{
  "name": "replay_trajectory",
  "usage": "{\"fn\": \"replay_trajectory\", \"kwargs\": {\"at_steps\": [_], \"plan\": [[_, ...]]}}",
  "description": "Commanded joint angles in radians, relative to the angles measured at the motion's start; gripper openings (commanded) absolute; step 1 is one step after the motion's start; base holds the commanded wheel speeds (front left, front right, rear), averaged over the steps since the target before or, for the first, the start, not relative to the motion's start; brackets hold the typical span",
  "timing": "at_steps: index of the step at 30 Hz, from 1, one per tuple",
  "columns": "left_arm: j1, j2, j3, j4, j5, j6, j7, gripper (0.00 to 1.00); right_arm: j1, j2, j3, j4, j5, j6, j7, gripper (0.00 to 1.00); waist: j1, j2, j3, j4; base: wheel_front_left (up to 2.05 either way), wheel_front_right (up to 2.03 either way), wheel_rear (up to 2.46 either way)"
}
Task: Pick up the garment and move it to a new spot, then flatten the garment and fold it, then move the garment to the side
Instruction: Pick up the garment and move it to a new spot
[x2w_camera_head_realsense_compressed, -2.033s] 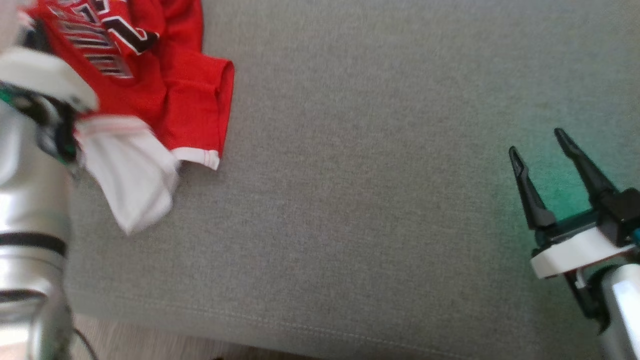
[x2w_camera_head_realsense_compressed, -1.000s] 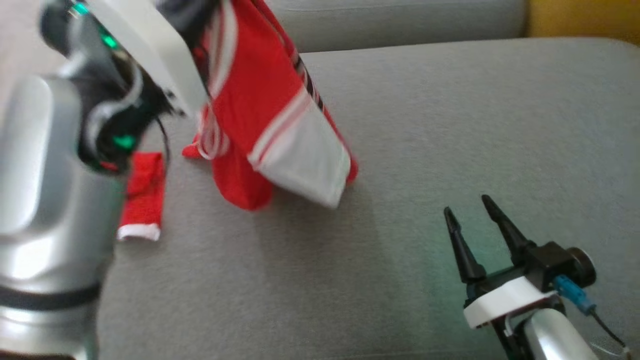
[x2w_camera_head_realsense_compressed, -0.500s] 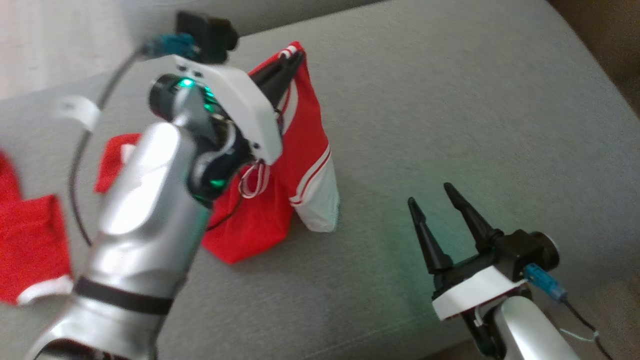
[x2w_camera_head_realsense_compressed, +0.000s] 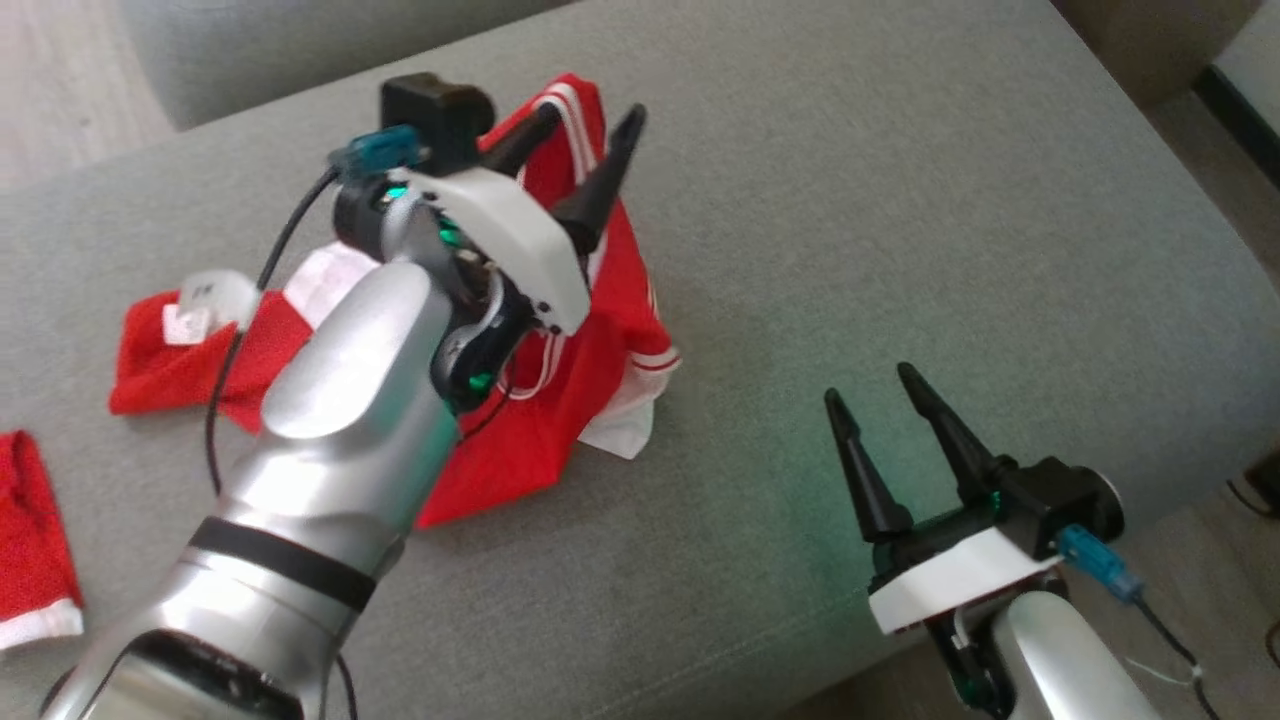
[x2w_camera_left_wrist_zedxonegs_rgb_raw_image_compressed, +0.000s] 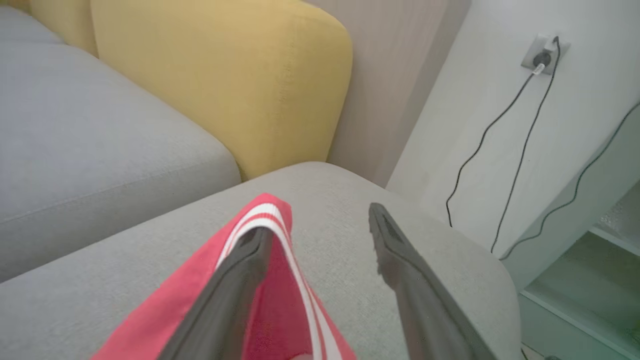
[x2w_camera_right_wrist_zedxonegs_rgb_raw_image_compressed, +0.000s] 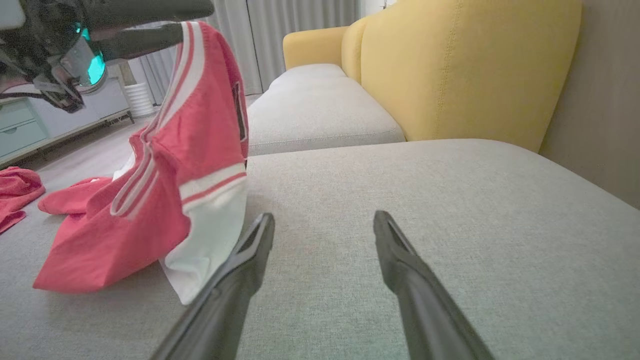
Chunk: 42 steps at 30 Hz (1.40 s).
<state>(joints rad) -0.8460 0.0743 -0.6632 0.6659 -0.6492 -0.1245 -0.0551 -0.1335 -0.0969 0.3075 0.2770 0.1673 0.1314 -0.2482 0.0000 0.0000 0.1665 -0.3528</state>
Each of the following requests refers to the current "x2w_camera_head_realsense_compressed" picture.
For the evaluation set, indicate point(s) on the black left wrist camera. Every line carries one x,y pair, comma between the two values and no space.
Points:
440,115

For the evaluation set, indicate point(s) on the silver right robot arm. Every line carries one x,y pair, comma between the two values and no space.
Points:
1060,660

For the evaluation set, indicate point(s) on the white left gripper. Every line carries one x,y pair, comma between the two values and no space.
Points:
520,235

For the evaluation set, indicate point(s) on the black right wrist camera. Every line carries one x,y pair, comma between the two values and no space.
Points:
1060,500

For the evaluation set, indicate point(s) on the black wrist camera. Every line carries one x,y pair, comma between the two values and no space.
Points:
1060,500
440,115

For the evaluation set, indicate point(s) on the grey furniture with black edge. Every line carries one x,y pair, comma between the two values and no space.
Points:
1255,60

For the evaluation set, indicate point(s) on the red basketball jersey white trim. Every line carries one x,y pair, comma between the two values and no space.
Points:
540,440

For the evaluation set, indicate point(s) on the black device on floor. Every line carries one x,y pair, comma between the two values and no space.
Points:
1268,480

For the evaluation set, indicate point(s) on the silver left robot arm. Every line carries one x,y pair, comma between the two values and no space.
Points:
330,430

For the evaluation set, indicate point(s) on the grey sofa back cushion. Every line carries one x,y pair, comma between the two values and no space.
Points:
300,50

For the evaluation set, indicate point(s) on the grey sofa seat cushion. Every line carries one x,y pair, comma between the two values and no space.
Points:
850,200

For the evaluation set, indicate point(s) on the red shirt with white cuffs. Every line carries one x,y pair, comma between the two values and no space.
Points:
30,540

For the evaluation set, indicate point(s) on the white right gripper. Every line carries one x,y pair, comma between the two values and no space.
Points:
960,590

